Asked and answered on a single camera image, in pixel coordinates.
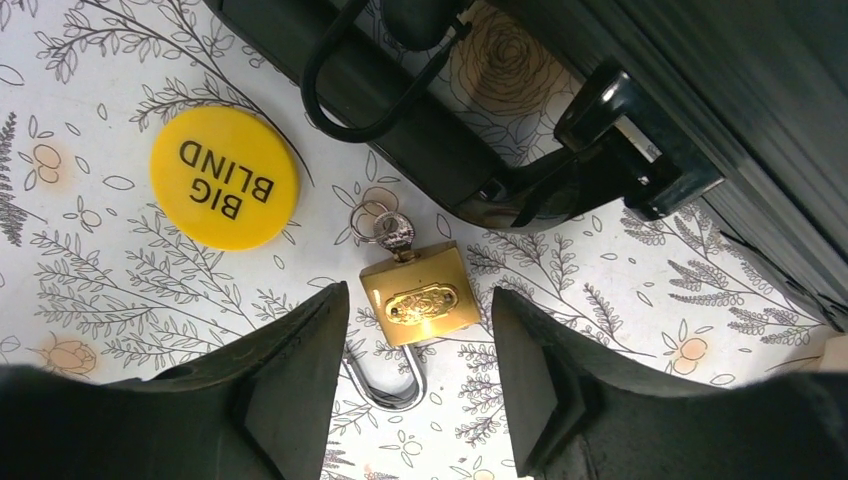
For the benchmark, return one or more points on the yellow big blind chip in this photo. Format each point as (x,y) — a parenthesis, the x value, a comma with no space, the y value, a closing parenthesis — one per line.
(224,178)

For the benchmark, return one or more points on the brass padlock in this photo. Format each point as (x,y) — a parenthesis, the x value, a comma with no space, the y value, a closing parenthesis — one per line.
(417,294)

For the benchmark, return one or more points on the dark green carrying case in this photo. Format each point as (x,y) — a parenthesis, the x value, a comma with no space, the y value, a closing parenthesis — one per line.
(740,105)

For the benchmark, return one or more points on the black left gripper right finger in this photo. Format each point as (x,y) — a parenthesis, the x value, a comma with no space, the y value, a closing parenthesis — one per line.
(578,410)

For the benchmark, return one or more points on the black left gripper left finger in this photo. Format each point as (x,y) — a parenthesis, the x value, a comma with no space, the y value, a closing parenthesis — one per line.
(258,408)

